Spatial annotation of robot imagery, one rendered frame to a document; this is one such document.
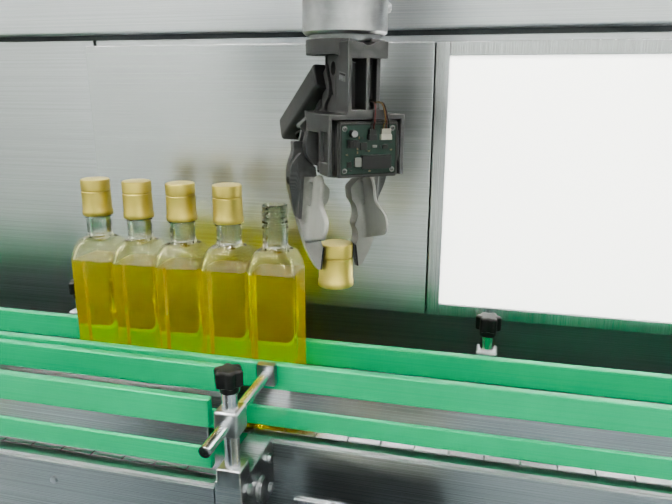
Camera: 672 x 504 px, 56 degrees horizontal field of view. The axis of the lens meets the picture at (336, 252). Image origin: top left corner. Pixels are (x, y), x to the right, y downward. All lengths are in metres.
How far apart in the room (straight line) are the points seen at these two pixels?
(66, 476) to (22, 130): 0.53
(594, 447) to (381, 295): 0.31
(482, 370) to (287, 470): 0.25
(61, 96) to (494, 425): 0.74
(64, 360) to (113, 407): 0.14
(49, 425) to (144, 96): 0.43
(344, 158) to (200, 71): 0.37
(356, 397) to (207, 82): 0.44
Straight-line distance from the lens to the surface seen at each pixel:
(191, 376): 0.76
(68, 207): 1.04
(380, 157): 0.56
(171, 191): 0.75
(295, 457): 0.76
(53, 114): 1.03
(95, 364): 0.82
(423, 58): 0.79
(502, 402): 0.71
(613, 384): 0.79
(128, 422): 0.74
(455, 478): 0.74
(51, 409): 0.79
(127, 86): 0.93
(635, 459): 0.75
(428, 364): 0.77
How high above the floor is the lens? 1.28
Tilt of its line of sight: 15 degrees down
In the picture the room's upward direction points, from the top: straight up
